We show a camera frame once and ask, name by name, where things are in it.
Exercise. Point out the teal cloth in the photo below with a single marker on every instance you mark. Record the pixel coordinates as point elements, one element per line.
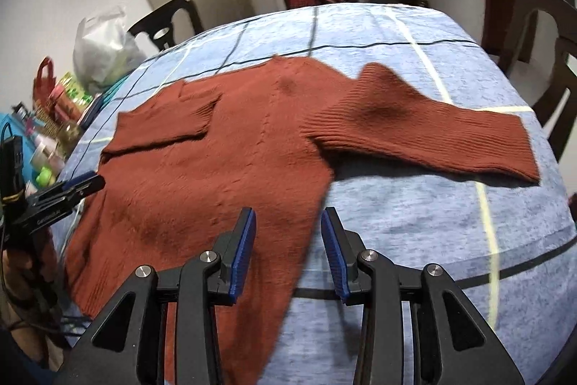
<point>112,92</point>

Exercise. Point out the white plastic bag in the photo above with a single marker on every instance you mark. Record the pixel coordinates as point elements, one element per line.
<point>101,46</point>

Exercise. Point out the group of small bottles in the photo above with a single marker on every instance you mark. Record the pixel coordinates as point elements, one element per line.
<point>52,141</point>

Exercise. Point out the green printed box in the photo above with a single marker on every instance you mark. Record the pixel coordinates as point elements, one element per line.
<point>72,94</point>

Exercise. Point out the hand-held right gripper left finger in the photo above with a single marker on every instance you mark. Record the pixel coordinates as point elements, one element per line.
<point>241,258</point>

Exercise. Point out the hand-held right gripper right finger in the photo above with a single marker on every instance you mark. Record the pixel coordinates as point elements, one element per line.
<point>336,258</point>

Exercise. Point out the red gift bag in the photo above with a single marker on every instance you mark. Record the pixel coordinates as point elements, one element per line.
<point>44,89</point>

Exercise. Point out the person's left hand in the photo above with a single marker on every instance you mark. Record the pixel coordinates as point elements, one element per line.
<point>20,272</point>

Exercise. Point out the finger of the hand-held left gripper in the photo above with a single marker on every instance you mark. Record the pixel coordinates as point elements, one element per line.
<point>79,184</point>

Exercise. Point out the blue plaid tablecloth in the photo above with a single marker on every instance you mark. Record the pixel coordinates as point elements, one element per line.
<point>405,222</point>

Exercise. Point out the rust knitted sweater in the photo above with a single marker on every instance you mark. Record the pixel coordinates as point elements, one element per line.
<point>203,168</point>

